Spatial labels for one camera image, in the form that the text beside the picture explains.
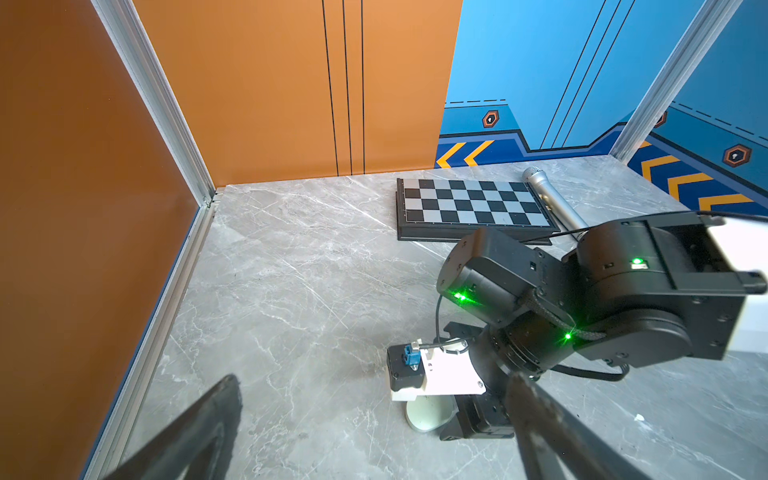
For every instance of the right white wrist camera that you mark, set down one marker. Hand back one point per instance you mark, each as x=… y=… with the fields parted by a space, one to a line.
x=442 y=369

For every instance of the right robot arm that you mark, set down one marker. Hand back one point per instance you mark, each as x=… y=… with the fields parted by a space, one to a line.
x=633 y=293

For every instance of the silver microphone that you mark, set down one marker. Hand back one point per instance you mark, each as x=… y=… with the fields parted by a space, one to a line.
x=559 y=206

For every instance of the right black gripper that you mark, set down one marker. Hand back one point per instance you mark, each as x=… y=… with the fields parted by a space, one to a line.
x=495 y=355

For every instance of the green earbud charging case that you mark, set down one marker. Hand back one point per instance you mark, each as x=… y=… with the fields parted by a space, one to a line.
x=429 y=413

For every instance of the black and silver chessboard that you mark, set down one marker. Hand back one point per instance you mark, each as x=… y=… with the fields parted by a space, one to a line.
x=446 y=210

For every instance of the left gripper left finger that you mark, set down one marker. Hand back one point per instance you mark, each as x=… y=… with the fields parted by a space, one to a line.
x=198 y=444

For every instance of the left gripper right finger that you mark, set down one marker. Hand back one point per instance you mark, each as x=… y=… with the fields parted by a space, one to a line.
x=553 y=442

